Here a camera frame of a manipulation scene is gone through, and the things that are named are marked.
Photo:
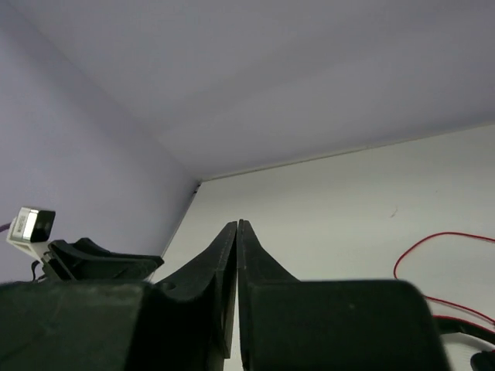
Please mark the red black headphones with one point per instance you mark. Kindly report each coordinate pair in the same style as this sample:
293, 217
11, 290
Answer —
469, 346

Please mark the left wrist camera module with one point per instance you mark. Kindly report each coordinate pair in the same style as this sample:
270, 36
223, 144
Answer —
30, 230

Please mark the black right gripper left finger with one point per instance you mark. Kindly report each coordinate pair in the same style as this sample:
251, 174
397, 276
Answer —
186, 322

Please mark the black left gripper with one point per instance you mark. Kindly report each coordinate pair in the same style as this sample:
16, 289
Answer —
84, 260

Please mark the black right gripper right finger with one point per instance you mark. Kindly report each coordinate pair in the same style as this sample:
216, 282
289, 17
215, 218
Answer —
288, 324

